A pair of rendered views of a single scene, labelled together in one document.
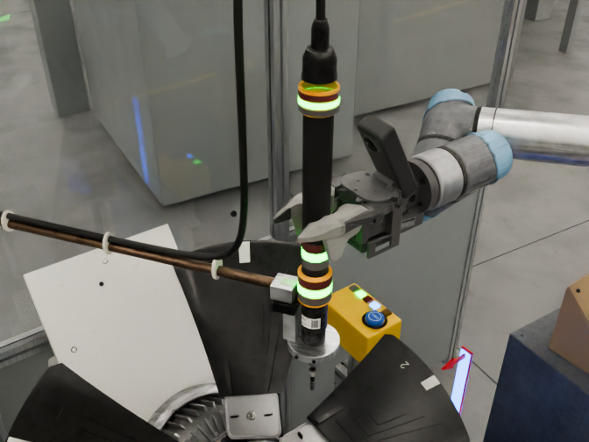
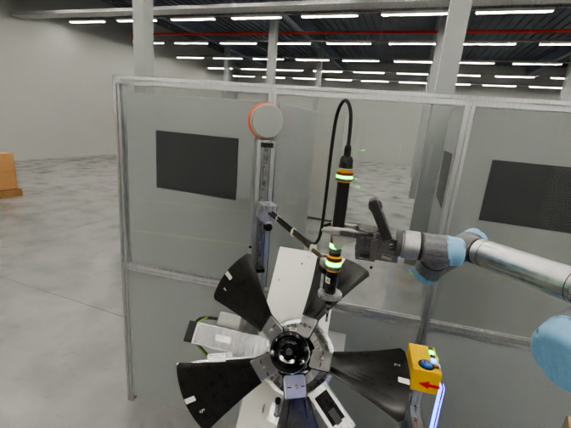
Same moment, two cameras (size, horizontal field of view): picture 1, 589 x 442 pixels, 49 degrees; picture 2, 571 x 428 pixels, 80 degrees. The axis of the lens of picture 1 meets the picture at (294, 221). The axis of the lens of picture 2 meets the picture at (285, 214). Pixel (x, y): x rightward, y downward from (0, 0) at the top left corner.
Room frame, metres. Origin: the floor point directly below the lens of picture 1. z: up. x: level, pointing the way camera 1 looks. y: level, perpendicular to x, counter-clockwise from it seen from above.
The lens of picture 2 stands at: (-0.08, -0.60, 1.87)
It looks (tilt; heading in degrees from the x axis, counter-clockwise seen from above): 15 degrees down; 48
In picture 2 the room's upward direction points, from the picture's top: 5 degrees clockwise
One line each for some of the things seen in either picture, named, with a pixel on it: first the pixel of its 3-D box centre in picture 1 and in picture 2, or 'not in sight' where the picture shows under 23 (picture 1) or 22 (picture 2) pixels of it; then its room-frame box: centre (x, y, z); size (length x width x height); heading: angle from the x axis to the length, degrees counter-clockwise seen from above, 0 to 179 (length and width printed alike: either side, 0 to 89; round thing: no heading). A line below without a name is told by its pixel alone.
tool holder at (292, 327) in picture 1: (306, 316); (330, 278); (0.63, -0.02, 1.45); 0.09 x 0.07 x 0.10; 70
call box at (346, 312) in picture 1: (359, 325); (421, 368); (1.08, -0.15, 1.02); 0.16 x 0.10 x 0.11; 36
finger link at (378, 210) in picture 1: (363, 210); (356, 233); (0.64, -0.08, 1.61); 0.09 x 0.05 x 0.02; 136
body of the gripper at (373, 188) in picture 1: (383, 203); (377, 242); (0.69, -0.11, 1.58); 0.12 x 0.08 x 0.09; 126
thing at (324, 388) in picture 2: not in sight; (331, 408); (0.68, -0.05, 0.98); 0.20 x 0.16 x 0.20; 36
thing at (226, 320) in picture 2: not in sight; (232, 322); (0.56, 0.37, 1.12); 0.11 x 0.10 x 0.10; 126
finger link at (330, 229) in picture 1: (333, 239); (337, 239); (0.61, -0.05, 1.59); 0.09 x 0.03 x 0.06; 136
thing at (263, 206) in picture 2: not in sight; (266, 211); (0.84, 0.57, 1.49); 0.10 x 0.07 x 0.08; 71
